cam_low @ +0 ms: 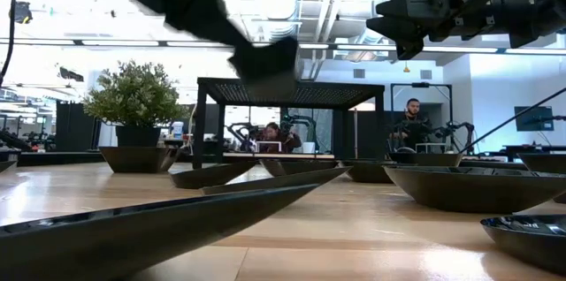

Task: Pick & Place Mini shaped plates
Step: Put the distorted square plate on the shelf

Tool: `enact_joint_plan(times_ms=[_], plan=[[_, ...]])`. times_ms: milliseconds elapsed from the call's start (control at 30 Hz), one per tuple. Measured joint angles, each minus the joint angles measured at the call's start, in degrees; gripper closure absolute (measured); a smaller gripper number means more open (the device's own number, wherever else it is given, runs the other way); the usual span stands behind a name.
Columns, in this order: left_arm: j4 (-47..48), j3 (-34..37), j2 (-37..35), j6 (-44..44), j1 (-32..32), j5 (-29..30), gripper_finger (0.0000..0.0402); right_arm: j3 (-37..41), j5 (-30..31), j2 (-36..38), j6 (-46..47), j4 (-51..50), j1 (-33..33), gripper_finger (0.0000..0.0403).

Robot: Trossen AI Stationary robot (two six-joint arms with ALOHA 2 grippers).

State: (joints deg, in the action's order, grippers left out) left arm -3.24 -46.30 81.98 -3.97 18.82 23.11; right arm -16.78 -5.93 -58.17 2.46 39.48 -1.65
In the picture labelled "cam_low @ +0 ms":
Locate black teardrop-shaped mini plate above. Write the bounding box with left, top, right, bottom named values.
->
left=169, top=160, right=258, bottom=190
left=199, top=165, right=353, bottom=197
left=479, top=213, right=566, bottom=276
left=0, top=182, right=320, bottom=281

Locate black square bowl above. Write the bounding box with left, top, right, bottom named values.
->
left=339, top=158, right=395, bottom=185
left=383, top=164, right=566, bottom=215

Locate black leaf-shaped mini plate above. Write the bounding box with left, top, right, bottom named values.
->
left=259, top=158, right=340, bottom=178

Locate person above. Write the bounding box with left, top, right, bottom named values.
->
left=388, top=97, right=437, bottom=152
left=258, top=121, right=303, bottom=154

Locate black perforated metal shelf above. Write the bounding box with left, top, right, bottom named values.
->
left=192, top=76, right=386, bottom=171

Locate green plant in black pot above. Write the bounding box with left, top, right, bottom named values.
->
left=82, top=59, right=189, bottom=148

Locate black room partition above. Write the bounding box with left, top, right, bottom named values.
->
left=55, top=101, right=101, bottom=153

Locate black ceiling spotlight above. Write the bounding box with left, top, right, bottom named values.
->
left=11, top=1, right=34, bottom=25

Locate black metal gantry frame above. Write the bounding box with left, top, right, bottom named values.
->
left=390, top=81, right=453, bottom=154

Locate dark wall monitor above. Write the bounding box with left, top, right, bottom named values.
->
left=514, top=105, right=555, bottom=133

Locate black aluminium table frame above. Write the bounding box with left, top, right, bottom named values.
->
left=17, top=87, right=566, bottom=172

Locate black hanging cable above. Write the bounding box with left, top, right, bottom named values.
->
left=0, top=0, right=24, bottom=88

